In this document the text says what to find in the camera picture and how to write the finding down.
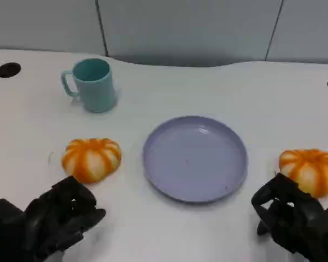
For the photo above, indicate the pale green mug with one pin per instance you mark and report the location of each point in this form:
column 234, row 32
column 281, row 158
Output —
column 98, row 92

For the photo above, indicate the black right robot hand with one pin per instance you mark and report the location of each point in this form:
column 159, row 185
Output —
column 295, row 218

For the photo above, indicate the lilac plate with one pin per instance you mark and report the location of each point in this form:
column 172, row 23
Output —
column 194, row 163

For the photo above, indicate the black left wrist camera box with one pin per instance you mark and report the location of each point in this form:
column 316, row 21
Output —
column 5, row 229

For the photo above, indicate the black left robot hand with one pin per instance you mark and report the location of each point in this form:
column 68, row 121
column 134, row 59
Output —
column 57, row 215

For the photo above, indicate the orange white toy bread roll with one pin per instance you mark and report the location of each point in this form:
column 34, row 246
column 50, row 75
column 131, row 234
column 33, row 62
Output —
column 90, row 161
column 311, row 172

